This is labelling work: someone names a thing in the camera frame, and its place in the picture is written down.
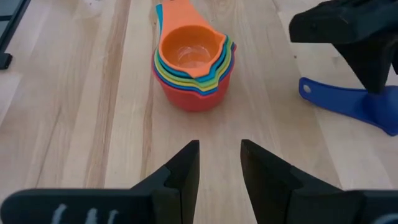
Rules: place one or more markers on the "green measuring cup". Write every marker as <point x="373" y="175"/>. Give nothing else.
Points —
<point x="183" y="80"/>

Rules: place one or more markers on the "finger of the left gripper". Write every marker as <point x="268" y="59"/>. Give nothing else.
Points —
<point x="367" y="56"/>

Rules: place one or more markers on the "light blue measuring cup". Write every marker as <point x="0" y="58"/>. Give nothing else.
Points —
<point x="178" y="74"/>

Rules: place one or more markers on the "navy measuring cup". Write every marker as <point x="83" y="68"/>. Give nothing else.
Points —
<point x="348" y="104"/>

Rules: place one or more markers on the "orange measuring cup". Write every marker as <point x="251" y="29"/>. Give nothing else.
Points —
<point x="186" y="18"/>

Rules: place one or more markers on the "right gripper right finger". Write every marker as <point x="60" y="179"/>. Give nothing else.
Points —
<point x="295" y="202"/>

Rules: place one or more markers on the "red measuring cup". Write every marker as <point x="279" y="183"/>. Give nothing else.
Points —
<point x="192" y="101"/>

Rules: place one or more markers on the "black metal table frame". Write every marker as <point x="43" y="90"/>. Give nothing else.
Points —
<point x="12" y="28"/>

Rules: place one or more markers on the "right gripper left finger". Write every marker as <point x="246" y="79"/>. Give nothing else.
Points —
<point x="124" y="207"/>

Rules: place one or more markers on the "yellow measuring cup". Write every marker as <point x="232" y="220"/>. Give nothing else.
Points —
<point x="186" y="85"/>

